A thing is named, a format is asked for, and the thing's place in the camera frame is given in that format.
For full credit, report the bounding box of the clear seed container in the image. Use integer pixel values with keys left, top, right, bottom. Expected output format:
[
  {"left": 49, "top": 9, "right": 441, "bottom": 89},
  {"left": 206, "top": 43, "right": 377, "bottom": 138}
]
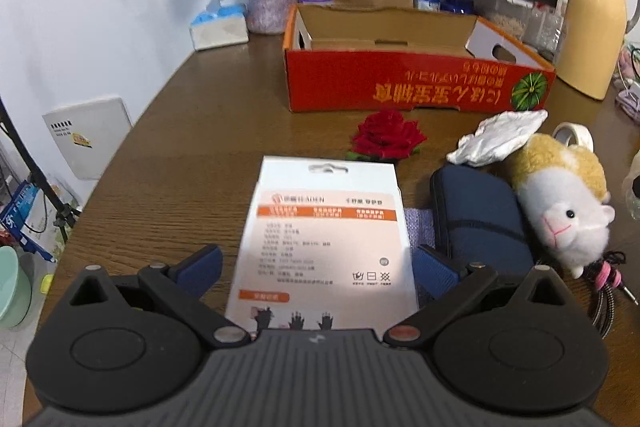
[{"left": 474, "top": 0, "right": 534, "bottom": 40}]

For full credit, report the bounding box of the navy blue zip pouch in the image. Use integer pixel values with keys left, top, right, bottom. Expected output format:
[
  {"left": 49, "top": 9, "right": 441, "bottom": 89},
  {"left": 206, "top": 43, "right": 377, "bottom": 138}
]
[{"left": 430, "top": 165, "right": 534, "bottom": 275}]

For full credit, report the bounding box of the crumpled white tissue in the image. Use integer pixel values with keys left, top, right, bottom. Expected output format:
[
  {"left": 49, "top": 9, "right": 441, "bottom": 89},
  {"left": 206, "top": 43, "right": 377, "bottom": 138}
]
[{"left": 446, "top": 109, "right": 548, "bottom": 168}]

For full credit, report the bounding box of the blue white tissue box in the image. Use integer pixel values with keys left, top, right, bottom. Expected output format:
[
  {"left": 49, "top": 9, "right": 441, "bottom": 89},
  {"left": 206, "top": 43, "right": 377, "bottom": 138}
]
[{"left": 189, "top": 0, "right": 248, "bottom": 51}]

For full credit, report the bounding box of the red cardboard fruit box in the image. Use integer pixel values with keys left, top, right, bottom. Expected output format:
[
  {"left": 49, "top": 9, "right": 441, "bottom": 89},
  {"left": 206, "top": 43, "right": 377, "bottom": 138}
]
[{"left": 283, "top": 4, "right": 555, "bottom": 114}]

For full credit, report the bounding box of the white yellow plush hamster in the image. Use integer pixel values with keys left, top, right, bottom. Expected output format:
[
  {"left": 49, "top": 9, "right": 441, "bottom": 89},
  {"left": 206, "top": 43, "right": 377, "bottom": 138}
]
[{"left": 506, "top": 133, "right": 615, "bottom": 279}]

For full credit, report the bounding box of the red artificial rose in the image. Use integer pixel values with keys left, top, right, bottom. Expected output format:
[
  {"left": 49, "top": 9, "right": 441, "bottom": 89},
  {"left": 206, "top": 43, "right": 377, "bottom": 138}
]
[{"left": 349, "top": 109, "right": 427, "bottom": 161}]

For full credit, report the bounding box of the clear plastic water bottle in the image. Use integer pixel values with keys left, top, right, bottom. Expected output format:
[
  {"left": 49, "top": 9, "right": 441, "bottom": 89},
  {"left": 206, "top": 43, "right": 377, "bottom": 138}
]
[{"left": 527, "top": 4, "right": 563, "bottom": 55}]

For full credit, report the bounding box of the green plastic basin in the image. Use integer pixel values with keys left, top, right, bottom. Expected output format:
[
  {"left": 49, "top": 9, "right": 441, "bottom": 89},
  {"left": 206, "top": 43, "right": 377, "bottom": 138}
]
[{"left": 0, "top": 246, "right": 34, "bottom": 329}]

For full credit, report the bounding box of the short blue supplement jar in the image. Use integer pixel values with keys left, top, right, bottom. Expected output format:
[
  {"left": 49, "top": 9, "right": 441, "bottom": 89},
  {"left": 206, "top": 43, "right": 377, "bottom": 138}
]
[{"left": 440, "top": 0, "right": 475, "bottom": 15}]

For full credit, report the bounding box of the white glove product box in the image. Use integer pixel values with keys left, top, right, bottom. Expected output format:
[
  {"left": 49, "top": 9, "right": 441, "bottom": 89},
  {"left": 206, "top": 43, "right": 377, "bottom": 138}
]
[{"left": 226, "top": 156, "right": 419, "bottom": 335}]

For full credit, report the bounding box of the black light stand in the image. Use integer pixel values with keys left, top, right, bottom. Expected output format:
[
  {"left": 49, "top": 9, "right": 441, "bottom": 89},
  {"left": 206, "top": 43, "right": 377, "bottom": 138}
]
[{"left": 0, "top": 101, "right": 80, "bottom": 244}]

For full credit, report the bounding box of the yellow thermos jug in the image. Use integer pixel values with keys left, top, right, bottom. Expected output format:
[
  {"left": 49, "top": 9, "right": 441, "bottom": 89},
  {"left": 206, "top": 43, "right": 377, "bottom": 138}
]
[{"left": 554, "top": 0, "right": 639, "bottom": 101}]

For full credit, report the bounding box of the white tape roll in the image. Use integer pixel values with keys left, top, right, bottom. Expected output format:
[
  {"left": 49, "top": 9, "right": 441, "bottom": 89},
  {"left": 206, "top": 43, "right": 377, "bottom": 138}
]
[{"left": 552, "top": 122, "right": 594, "bottom": 152}]

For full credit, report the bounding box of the crumpled clear plastic wrap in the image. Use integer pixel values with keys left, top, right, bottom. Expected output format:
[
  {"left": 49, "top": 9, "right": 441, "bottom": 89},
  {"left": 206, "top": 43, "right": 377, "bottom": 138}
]
[{"left": 620, "top": 150, "right": 640, "bottom": 198}]

